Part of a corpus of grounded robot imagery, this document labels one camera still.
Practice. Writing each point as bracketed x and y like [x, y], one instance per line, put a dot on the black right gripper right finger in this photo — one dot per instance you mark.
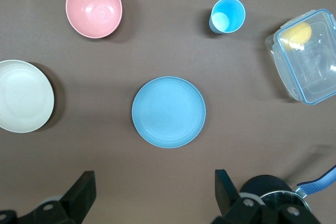
[225, 195]

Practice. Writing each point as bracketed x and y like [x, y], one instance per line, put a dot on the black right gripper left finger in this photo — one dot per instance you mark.
[76, 197]

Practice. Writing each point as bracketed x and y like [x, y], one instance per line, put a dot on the blue shallow bowl plate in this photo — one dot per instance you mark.
[168, 111]

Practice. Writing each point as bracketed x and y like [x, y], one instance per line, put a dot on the beige shallow bowl plate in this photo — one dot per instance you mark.
[23, 95]

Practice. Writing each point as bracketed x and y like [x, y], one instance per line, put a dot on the clear plastic container blue seal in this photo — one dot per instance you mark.
[309, 72]

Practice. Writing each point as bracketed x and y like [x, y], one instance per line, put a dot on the blue plastic cup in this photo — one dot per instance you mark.
[228, 15]

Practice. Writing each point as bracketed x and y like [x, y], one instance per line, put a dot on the pink deep bowl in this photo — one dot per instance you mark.
[93, 9]

